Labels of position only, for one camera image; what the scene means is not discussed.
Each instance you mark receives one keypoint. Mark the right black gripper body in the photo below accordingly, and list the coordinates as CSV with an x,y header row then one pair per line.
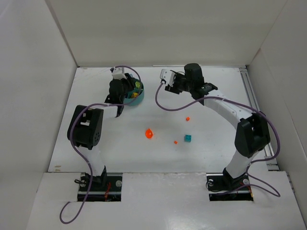
x,y
176,84

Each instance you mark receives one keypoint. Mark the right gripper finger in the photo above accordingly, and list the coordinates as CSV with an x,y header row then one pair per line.
x,y
177,74
173,89

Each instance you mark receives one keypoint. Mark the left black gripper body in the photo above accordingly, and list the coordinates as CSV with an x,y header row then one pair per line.
x,y
129,86

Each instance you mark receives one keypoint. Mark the teal lego brick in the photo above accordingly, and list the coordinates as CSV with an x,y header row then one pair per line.
x,y
187,138

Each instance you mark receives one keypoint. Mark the orange round lego piece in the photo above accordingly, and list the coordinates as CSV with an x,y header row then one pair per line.
x,y
149,133

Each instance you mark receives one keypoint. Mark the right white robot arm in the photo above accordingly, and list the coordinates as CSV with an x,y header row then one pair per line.
x,y
252,132

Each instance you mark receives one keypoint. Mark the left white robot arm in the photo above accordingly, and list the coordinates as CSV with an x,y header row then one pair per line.
x,y
85,128

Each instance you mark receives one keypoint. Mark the teal round divided container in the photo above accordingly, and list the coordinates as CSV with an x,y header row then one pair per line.
x,y
135,101

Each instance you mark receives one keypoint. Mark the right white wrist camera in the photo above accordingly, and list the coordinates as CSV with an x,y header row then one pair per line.
x,y
167,77

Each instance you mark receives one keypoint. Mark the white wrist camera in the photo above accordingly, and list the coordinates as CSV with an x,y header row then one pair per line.
x,y
167,77
118,73

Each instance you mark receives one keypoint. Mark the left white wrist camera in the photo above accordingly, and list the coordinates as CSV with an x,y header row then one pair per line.
x,y
118,73

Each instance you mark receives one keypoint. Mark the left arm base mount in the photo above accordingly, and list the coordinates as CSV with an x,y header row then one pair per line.
x,y
105,188

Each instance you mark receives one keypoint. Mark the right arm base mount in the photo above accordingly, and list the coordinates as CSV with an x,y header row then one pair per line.
x,y
221,188

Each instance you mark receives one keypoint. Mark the aluminium rail right edge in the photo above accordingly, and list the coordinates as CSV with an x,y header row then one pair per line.
x,y
270,158

